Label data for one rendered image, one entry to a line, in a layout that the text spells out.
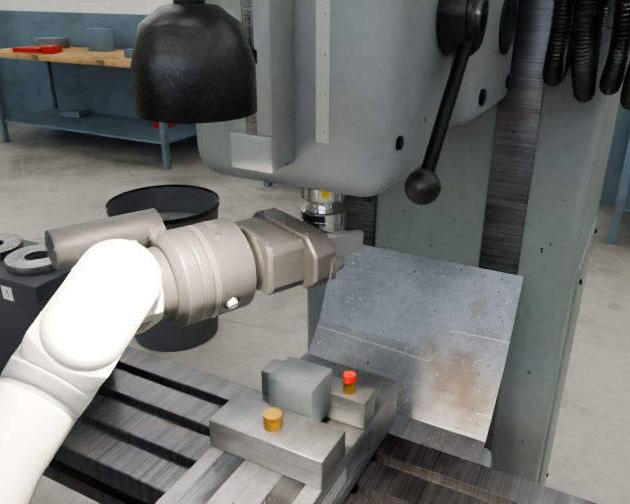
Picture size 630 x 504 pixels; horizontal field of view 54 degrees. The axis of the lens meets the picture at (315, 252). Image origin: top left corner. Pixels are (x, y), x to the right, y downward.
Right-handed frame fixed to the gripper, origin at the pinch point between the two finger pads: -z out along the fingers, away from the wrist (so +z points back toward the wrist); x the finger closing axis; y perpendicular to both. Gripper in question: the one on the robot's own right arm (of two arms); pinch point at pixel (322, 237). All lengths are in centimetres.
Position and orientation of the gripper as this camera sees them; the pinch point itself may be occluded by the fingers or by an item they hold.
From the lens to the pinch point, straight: 65.1
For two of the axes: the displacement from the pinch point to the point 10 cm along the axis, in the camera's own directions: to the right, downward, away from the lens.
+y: -0.1, 9.2, 4.0
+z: -8.0, 2.3, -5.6
